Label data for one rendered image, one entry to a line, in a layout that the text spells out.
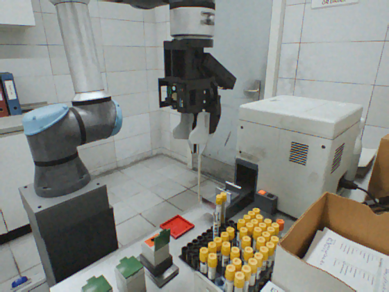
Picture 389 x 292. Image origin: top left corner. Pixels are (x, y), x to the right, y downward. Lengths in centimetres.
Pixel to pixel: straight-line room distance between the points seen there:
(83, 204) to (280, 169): 57
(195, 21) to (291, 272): 43
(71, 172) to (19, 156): 135
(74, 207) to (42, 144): 19
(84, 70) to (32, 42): 189
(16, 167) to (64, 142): 139
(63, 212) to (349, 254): 69
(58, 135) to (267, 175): 59
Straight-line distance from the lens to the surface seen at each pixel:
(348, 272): 59
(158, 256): 56
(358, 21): 200
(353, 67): 198
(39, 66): 267
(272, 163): 74
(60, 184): 77
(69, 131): 75
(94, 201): 79
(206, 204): 72
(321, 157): 68
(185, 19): 42
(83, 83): 79
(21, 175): 214
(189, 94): 41
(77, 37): 79
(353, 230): 67
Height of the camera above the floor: 132
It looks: 20 degrees down
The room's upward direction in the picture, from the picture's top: straight up
